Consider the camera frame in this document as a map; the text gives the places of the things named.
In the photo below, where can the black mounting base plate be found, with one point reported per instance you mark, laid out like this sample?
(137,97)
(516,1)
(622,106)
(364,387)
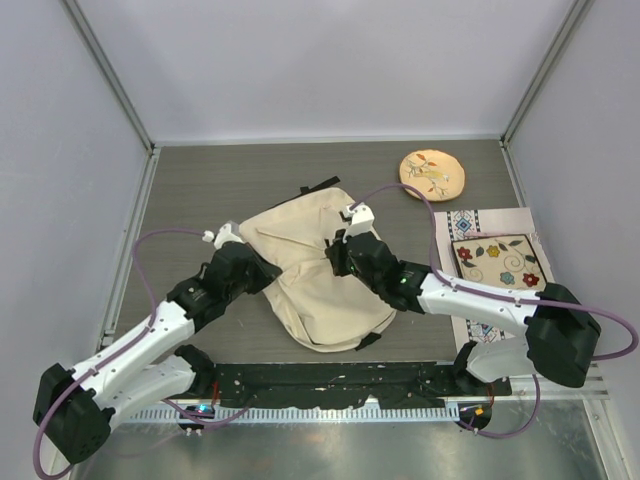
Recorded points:
(395,385)

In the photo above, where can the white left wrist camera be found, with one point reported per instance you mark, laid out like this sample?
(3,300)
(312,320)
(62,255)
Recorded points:
(228,232)

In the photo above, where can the white slotted cable duct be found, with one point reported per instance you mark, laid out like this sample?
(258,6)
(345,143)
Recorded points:
(370,412)

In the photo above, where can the round bird pattern plate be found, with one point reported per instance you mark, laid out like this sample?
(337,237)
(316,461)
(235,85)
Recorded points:
(439,176)

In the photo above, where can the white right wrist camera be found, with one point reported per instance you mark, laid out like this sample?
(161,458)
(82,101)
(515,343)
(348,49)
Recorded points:
(359,218)

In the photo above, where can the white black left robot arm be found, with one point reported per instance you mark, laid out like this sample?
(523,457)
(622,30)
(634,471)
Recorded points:
(78,408)

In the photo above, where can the patterned white placemat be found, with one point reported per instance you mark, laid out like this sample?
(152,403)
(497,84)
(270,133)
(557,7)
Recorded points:
(464,224)

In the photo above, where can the cream canvas backpack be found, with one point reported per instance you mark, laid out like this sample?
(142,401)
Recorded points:
(318,309)

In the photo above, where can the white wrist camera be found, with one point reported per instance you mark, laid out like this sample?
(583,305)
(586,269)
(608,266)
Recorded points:
(359,218)
(228,232)

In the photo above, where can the square flower pattern plate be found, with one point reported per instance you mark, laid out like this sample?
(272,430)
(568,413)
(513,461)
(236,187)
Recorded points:
(499,261)

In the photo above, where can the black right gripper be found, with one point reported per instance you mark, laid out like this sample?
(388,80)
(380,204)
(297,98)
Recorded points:
(337,251)

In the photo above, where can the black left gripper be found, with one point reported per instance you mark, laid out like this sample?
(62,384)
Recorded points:
(265,272)

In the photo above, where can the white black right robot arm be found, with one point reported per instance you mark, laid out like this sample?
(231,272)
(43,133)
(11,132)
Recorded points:
(549,333)

